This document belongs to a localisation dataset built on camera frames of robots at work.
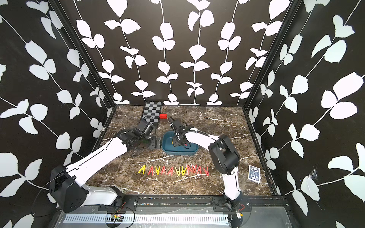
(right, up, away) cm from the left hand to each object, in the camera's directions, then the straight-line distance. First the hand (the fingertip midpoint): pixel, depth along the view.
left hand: (156, 142), depth 80 cm
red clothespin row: (+8, -19, +5) cm, 21 cm away
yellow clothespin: (0, -19, +5) cm, 19 cm away
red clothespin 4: (+26, -18, +5) cm, 32 cm away
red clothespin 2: (+3, -18, +5) cm, 19 cm away
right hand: (+10, -1, +13) cm, 17 cm away
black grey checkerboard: (-11, +19, +33) cm, 40 cm away
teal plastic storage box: (+5, -8, +17) cm, 20 cm away
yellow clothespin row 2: (+16, -19, +5) cm, 25 cm away
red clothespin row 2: (+30, -19, +4) cm, 36 cm away
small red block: (-2, +16, +33) cm, 37 cm away
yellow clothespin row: (+13, -19, +4) cm, 23 cm away
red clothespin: (-4, -18, +5) cm, 19 cm away
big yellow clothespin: (-9, -17, +5) cm, 20 cm away
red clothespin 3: (+19, -18, +5) cm, 27 cm away
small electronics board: (-17, -37, -10) cm, 42 cm away
